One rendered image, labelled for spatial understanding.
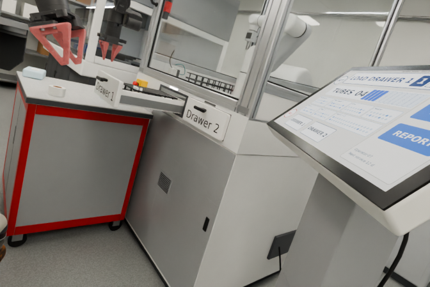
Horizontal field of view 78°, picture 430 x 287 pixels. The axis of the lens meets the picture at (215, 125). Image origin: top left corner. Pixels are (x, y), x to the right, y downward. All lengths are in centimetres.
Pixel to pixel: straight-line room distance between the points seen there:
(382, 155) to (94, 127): 124
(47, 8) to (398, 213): 66
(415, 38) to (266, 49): 343
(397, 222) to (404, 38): 401
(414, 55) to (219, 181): 354
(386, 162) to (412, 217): 8
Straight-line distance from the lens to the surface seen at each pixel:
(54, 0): 65
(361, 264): 67
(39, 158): 144
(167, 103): 126
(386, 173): 42
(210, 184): 112
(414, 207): 40
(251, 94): 100
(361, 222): 62
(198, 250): 123
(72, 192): 156
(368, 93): 68
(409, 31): 436
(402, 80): 67
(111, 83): 121
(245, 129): 99
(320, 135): 59
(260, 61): 100
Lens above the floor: 105
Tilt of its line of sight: 10 degrees down
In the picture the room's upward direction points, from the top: 17 degrees clockwise
